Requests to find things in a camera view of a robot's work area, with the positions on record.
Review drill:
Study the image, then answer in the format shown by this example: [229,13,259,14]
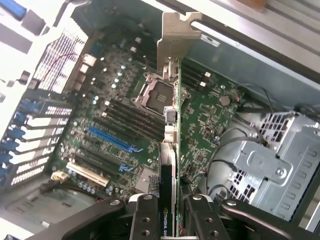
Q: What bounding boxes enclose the white expansion slot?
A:
[66,161,110,188]

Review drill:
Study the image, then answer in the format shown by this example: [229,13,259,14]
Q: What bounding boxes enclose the silver perforated disk bay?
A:
[212,109,320,226]

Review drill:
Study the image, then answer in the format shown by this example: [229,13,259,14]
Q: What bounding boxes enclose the long blue expansion slot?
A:
[87,126,143,153]

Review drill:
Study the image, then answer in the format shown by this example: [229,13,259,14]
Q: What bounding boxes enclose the white power connector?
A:
[51,170,70,184]

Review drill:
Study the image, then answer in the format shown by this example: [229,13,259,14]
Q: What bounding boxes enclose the green motherboard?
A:
[53,14,245,201]

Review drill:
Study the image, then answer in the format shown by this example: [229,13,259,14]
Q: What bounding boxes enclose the CPU socket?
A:
[131,72,192,116]

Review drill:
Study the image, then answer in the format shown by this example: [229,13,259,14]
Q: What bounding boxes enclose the black and silver PC case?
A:
[0,0,320,240]

